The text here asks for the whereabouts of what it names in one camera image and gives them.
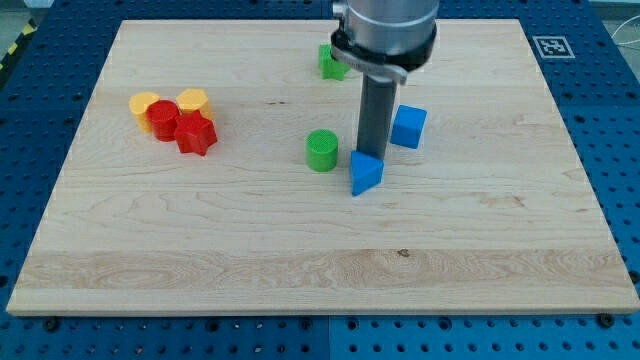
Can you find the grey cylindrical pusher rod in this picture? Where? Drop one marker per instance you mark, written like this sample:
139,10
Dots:
376,109

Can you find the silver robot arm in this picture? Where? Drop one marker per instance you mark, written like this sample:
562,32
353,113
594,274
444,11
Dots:
385,39

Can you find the green star block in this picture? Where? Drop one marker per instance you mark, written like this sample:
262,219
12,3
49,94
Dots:
329,67

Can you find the blue triangular prism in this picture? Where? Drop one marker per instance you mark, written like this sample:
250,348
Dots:
366,172

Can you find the yellow hexagon block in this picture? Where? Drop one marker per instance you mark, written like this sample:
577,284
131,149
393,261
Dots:
195,99

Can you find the white fiducial marker tag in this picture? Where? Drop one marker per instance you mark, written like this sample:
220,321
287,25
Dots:
553,47

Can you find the yellow heart block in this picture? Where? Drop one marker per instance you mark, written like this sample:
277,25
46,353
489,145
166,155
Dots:
138,106

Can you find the blue cube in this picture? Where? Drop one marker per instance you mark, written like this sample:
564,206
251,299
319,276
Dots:
408,126

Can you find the red star block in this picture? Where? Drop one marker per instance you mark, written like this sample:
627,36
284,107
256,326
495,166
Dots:
195,133

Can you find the wooden board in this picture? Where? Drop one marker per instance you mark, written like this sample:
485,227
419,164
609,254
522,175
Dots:
492,213

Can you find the green cylinder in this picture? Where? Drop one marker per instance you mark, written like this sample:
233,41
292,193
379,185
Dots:
321,150

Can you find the red cylinder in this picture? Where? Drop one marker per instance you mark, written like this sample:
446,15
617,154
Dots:
162,116

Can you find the black yellow hazard tape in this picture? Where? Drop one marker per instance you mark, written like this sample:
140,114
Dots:
18,47

